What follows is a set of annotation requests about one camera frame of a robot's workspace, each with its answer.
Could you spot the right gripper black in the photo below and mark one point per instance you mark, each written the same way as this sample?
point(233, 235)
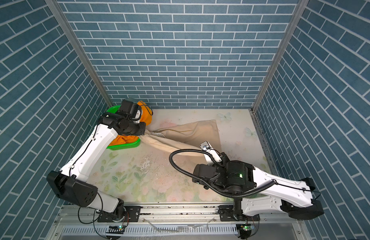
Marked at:
point(224, 160)

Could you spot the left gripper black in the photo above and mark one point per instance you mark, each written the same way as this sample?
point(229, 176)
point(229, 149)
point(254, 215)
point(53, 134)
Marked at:
point(142, 130)

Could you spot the green plastic basket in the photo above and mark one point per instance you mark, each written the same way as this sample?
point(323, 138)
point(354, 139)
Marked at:
point(124, 142)

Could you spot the orange shorts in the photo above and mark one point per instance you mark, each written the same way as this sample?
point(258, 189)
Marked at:
point(147, 113)

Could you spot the beige shorts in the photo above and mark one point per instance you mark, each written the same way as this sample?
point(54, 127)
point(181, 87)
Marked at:
point(162, 142)

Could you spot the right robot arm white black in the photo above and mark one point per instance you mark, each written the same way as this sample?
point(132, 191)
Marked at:
point(255, 191)

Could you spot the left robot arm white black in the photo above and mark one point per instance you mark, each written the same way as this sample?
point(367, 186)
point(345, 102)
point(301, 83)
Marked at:
point(70, 183)

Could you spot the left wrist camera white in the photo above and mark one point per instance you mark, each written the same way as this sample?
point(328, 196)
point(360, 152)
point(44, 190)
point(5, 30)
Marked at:
point(130, 110)

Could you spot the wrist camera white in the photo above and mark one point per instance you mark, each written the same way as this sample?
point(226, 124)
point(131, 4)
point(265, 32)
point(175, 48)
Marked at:
point(215, 159)
point(130, 110)

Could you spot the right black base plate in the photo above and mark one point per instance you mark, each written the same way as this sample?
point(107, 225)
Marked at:
point(229, 213)

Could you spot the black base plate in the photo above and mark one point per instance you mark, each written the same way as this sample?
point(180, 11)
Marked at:
point(122, 214)
point(229, 213)

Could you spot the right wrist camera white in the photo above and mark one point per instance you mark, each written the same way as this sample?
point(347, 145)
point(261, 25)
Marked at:
point(215, 159)

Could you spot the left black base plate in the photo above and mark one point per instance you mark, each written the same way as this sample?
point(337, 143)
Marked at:
point(122, 214)

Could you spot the aluminium front rail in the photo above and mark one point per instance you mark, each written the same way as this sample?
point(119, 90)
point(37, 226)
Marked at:
point(176, 222)

